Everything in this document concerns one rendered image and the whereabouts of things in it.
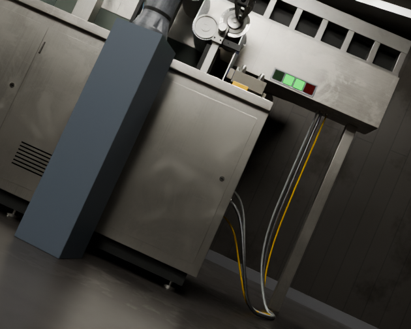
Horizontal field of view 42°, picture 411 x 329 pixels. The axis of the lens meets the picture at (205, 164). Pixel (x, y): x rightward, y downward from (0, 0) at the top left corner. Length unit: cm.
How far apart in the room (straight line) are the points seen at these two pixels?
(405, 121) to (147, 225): 278
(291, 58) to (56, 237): 163
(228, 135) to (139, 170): 40
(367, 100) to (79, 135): 163
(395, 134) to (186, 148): 255
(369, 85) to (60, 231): 182
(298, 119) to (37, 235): 291
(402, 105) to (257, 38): 190
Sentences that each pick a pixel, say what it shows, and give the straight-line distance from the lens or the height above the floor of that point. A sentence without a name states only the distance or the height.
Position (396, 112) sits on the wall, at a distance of 459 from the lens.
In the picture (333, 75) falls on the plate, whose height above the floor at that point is 131.
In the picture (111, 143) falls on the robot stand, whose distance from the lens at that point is 200.
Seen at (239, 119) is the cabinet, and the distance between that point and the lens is 232.
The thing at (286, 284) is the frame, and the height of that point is 18.
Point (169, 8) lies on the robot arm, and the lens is 218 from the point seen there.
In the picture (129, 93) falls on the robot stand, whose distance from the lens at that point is 203.
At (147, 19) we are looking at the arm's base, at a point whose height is 94.
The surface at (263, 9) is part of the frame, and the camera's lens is 317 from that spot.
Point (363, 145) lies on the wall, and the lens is 450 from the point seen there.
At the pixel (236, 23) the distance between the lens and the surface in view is 268.
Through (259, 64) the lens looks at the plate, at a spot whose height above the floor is 120.
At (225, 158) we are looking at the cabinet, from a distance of 229.
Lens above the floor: 39
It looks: 4 degrees up
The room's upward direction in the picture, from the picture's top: 24 degrees clockwise
